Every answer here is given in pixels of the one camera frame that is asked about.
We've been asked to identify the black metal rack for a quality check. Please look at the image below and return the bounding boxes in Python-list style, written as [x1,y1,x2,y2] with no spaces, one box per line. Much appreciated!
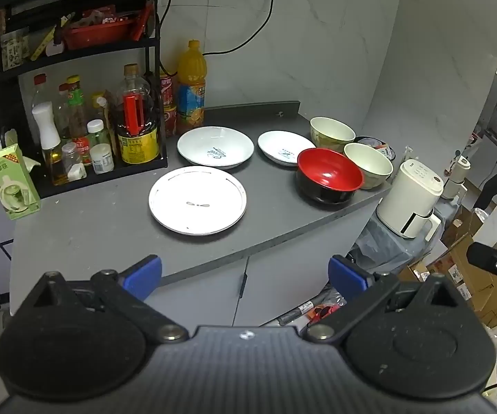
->
[0,0,169,199]

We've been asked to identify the red plastic basket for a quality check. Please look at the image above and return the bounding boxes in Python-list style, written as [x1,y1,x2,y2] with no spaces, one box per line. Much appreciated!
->
[61,19,135,51]

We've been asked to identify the large bottle with red handle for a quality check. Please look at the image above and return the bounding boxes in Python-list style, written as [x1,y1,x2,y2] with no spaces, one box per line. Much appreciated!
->
[115,64,161,165]

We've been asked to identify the red packet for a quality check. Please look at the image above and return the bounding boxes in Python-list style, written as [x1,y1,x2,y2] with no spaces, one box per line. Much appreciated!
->
[130,2,154,41]

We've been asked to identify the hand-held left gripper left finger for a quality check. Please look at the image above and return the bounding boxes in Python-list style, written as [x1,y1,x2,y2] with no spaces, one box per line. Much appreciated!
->
[29,254,189,344]

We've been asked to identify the snack packet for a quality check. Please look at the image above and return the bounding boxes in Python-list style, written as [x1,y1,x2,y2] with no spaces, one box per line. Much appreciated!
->
[1,30,30,72]

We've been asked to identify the plastic covered stand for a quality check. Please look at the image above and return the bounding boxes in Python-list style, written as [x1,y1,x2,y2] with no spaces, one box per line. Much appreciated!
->
[352,211,452,277]

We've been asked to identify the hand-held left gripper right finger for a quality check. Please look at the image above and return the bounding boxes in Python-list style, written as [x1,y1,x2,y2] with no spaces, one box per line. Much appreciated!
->
[306,254,465,341]

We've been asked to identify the dark pot with packets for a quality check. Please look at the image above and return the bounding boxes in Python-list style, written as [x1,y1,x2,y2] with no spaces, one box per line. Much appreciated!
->
[354,136,396,162]

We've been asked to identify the yellow packet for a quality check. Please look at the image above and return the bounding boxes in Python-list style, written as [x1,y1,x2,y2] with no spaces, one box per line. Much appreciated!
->
[31,26,57,62]

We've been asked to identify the large deep white plate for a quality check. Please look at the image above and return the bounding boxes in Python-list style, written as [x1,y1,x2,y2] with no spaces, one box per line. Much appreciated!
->
[176,126,255,170]

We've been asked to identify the grey cabinet door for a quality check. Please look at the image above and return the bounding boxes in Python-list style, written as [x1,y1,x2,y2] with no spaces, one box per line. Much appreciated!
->
[145,254,249,328]
[235,200,383,326]

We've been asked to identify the small clear spice jar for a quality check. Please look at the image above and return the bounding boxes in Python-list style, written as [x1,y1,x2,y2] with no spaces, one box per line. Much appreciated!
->
[61,142,88,182]

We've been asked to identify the red drink can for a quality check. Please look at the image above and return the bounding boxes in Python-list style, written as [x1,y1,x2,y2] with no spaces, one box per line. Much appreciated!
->
[162,104,179,137]
[160,73,177,108]

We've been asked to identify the white air fryer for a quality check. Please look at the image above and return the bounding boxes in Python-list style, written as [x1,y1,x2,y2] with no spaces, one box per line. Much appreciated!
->
[376,159,444,240]

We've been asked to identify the cardboard box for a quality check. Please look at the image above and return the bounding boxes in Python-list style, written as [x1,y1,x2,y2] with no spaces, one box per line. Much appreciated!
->
[442,205,486,246]
[440,233,497,311]

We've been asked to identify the slim bottle with red cap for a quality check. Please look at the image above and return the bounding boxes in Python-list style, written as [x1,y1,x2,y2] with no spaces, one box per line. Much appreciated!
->
[56,83,73,141]

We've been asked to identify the green carton box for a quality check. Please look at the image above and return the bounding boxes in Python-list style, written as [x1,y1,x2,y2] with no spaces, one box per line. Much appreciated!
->
[0,143,41,220]

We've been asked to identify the orange juice bottle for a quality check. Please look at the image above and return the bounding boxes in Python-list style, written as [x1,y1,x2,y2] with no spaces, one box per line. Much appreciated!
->
[175,40,208,135]

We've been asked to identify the clear bottle with red cap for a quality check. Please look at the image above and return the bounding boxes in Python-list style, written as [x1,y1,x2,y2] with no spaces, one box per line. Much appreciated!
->
[33,73,55,108]

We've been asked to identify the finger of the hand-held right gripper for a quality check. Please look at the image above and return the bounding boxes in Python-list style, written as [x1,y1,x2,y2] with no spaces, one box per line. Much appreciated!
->
[467,242,497,296]

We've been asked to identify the red and black tool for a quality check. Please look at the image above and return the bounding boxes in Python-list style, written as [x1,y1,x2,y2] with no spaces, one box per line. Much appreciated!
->
[276,297,344,326]

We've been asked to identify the yellow cap sauce bottle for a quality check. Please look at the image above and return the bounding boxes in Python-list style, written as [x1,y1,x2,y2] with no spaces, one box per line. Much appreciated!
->
[65,75,93,167]

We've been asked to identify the small deep white plate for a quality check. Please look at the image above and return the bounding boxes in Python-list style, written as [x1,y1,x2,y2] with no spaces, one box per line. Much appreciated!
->
[257,130,317,167]

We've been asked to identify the small bottle with white cap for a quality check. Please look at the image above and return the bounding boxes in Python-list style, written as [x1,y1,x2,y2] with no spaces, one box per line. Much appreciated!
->
[85,118,111,147]

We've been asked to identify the white labelled jar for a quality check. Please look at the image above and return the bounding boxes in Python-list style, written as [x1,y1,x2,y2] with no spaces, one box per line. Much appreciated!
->
[90,143,115,174]

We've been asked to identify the black power cable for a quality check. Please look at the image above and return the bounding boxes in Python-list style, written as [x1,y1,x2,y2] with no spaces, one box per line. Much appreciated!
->
[203,0,286,57]

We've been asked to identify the small white appliance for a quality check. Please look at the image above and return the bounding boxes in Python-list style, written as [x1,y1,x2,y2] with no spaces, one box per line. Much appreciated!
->
[442,157,472,201]

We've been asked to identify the cream bowl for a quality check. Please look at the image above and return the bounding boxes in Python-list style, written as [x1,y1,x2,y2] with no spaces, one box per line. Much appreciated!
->
[310,116,357,154]
[343,142,394,190]

